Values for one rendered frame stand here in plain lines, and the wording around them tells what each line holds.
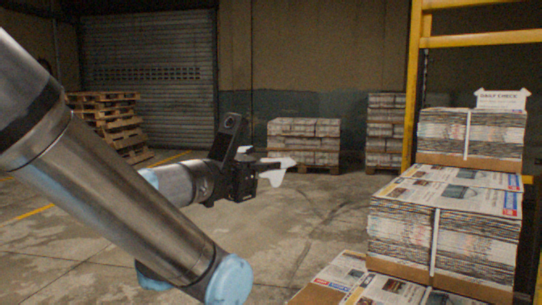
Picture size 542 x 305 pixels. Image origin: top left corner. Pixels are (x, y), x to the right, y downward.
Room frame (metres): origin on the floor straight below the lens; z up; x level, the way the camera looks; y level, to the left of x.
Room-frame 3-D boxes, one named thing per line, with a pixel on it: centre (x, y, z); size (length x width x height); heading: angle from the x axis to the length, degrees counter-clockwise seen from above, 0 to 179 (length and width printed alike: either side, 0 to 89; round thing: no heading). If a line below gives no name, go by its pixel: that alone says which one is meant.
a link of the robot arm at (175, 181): (0.55, 0.18, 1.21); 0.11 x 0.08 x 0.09; 141
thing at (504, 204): (1.04, -0.54, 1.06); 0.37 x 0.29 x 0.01; 56
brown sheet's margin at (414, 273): (1.04, -0.53, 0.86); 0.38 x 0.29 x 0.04; 56
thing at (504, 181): (1.27, -0.70, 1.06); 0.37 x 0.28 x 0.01; 57
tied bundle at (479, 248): (1.04, -0.53, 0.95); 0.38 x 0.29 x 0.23; 56
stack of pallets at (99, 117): (6.79, 3.09, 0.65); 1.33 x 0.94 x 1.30; 171
